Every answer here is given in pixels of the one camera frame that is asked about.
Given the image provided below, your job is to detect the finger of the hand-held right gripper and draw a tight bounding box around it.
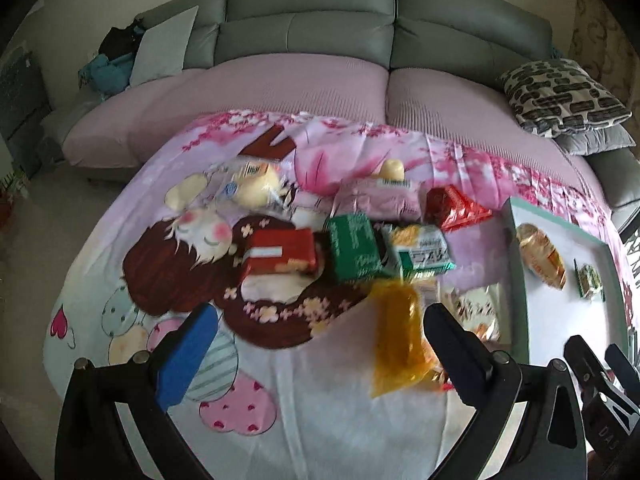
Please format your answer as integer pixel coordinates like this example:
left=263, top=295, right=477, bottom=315
left=604, top=344, right=640, bottom=391
left=564, top=335, right=635, bottom=411

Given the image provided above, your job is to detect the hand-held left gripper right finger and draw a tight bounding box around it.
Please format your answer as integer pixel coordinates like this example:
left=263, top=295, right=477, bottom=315
left=422, top=302, right=588, bottom=480

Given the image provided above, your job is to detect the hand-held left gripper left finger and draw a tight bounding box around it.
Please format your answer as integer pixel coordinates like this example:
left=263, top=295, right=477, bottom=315
left=54, top=303, right=221, bottom=480

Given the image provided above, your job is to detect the yellow snack packet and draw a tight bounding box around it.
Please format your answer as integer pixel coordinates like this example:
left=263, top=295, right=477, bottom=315
left=369, top=280, right=436, bottom=398

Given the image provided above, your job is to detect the white tray with teal rim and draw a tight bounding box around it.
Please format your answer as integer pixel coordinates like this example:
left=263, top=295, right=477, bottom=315
left=500, top=196, right=630, bottom=361

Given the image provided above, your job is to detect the small green snack packet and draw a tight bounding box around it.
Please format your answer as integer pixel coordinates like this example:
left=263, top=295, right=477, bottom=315
left=574, top=259, right=606, bottom=301

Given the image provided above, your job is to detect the golden snack packet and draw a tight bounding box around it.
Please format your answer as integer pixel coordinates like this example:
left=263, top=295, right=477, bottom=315
left=515, top=223, right=568, bottom=291

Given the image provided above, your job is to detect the red snack box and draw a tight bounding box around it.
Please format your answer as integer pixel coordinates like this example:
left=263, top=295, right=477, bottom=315
left=240, top=228, right=318, bottom=281

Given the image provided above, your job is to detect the white printed snack packet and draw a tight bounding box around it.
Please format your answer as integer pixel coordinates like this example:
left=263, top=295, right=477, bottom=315
left=442, top=284, right=503, bottom=343

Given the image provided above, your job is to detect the green white snack packet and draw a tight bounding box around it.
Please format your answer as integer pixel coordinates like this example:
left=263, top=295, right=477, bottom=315
left=390, top=224, right=457, bottom=281

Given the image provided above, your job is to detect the printed pink blanket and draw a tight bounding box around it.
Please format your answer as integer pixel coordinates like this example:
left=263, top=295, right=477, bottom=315
left=42, top=110, right=640, bottom=480

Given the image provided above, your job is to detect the red foil snack packet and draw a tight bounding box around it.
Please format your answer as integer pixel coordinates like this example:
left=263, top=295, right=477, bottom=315
left=425, top=186, right=493, bottom=233

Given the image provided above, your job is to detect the green snack box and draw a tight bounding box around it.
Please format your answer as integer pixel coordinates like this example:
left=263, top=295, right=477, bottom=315
left=325, top=212, right=388, bottom=283

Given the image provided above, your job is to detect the pink snack packet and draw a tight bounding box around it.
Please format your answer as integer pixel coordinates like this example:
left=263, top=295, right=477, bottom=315
left=332, top=177, right=426, bottom=221

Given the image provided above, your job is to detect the clear bag of yellow bread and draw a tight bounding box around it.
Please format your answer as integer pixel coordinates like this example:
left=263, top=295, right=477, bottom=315
left=212, top=157, right=296, bottom=208

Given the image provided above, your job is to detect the yellow bun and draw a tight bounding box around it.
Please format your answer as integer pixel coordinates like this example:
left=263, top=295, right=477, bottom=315
left=377, top=159, right=407, bottom=183

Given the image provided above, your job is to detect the grey cushion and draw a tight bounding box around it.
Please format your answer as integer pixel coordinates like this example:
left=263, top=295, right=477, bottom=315
left=552, top=122, right=637, bottom=156

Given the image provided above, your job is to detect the black beige patterned cushion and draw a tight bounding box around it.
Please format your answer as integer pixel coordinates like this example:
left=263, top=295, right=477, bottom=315
left=500, top=59, right=633, bottom=138

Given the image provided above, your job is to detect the teal cloth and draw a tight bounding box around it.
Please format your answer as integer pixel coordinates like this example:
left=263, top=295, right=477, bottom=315
left=79, top=55, right=135, bottom=96

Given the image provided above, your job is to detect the pink sofa cover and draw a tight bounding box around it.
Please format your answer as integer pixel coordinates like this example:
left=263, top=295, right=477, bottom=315
left=62, top=55, right=613, bottom=201

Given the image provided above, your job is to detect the dark grey panel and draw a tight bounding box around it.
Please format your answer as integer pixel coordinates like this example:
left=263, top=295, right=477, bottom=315
left=0, top=50, right=52, bottom=176

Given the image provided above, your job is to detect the light grey pillow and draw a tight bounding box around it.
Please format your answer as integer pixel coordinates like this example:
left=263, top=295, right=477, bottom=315
left=131, top=6, right=199, bottom=86

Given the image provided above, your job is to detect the black cloth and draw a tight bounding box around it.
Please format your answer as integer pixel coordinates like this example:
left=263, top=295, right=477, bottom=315
left=98, top=20, right=146, bottom=58

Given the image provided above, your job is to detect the beige patterned curtain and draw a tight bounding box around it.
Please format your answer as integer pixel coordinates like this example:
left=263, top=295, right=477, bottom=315
left=570, top=0, right=640, bottom=91

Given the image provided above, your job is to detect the grey leather sofa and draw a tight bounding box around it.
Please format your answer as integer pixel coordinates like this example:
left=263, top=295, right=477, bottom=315
left=40, top=0, right=640, bottom=231

